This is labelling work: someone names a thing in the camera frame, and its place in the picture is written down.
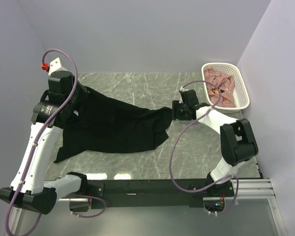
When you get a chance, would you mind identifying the aluminium extrusion rail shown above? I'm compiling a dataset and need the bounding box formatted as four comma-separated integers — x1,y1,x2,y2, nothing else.
58,179,276,202

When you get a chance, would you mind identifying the pink t shirt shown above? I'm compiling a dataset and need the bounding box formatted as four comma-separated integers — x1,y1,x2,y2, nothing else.
204,66,236,108

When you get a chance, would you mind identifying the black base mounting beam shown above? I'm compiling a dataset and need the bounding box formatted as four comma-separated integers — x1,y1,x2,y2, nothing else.
69,179,234,207

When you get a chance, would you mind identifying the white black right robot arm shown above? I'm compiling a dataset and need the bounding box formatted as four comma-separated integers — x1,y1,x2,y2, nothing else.
172,90,259,196

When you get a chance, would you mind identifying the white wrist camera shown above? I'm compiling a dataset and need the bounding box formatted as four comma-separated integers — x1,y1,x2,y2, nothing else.
41,58,67,76
179,87,188,93

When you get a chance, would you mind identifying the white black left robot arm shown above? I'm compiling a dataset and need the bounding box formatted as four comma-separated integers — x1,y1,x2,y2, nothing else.
0,69,89,214

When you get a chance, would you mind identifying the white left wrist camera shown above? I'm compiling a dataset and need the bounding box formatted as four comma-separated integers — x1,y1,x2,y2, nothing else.
41,58,67,76

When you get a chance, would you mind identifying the black t shirt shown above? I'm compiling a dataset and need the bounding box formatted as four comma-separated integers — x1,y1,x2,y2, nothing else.
54,88,172,163

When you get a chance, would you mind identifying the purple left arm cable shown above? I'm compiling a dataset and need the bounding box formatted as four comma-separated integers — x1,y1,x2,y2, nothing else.
5,49,107,236

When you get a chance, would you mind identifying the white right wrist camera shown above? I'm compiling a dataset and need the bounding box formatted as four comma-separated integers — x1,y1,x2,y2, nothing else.
179,87,188,93

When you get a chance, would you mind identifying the white perforated plastic basket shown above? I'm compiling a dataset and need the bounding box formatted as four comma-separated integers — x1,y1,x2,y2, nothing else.
202,62,250,113

